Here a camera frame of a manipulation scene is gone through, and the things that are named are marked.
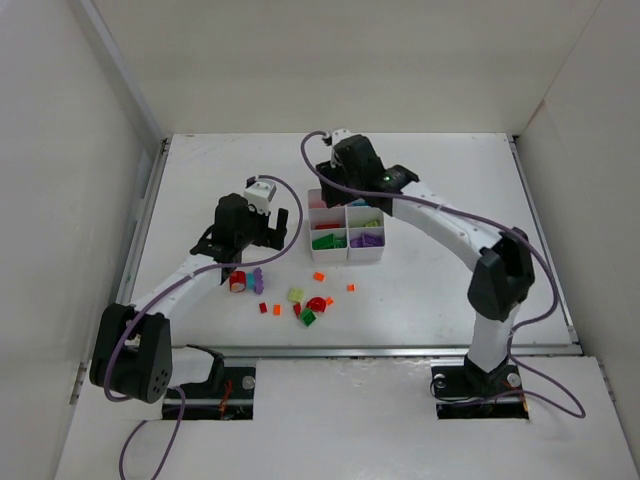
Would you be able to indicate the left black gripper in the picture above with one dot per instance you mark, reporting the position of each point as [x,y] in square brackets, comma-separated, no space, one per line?
[270,232]

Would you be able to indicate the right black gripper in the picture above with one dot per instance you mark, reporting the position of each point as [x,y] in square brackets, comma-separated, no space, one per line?
[331,182]

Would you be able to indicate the purple flower lego piece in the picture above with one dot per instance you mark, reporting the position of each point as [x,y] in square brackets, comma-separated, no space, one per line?
[255,281]

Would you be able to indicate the green lego plate piece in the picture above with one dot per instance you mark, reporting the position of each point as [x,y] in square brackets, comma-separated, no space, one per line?
[324,242]

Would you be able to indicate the green lego brick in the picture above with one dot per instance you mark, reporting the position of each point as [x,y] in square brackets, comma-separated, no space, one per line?
[307,317]
[340,243]

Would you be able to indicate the purple lego block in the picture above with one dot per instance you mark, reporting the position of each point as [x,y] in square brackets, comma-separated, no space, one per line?
[356,242]

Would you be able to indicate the red cylinder lego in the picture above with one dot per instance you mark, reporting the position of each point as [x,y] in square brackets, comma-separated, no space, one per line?
[237,281]

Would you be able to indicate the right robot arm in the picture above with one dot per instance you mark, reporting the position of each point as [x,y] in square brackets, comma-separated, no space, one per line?
[499,260]

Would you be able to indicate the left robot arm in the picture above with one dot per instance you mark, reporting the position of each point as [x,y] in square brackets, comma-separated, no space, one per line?
[134,357]

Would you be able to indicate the left white compartment tray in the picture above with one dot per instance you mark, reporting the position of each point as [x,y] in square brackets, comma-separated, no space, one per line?
[327,230]

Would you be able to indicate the white compartment tray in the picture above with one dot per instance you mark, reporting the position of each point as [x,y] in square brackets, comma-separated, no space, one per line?
[327,230]
[356,217]

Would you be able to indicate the right white compartment tray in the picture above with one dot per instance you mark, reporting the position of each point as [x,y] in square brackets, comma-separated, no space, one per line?
[356,217]

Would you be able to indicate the red dome lego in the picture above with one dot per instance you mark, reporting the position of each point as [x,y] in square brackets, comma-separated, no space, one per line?
[317,304]

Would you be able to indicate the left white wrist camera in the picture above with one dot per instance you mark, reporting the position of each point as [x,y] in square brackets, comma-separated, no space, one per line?
[259,193]

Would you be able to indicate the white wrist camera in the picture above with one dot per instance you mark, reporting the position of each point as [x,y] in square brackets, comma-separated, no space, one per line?
[333,137]
[259,193]

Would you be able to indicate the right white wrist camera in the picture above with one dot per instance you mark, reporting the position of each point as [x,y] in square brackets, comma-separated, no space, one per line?
[333,137]

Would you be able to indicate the metal rail front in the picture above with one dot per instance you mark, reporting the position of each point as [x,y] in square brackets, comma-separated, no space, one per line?
[573,350]

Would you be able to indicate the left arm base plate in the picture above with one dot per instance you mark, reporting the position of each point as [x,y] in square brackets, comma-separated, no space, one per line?
[228,396]

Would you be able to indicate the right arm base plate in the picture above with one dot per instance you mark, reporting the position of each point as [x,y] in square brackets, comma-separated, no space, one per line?
[458,397]

